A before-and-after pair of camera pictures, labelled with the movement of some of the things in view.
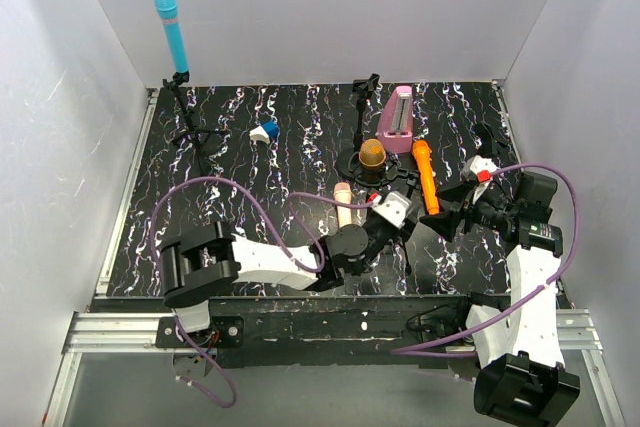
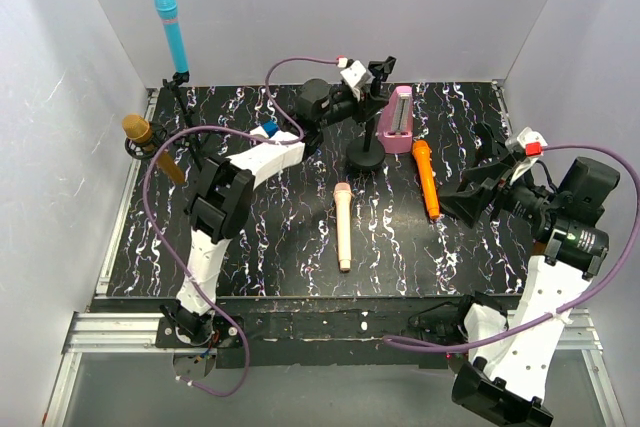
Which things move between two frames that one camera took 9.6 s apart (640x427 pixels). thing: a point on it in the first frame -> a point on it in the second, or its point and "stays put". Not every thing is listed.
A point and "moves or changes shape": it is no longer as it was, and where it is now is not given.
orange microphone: [423, 159] stays put
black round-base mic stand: [363, 86] moves or changes shape
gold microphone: [372, 156] -> [139, 129]
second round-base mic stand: [489, 147] stays put
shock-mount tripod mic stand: [377, 177] -> [160, 139]
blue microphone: [167, 9] stays put
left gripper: [388, 226] -> [368, 92]
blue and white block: [264, 132] stays put
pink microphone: [343, 192] stays put
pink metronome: [395, 128] stays put
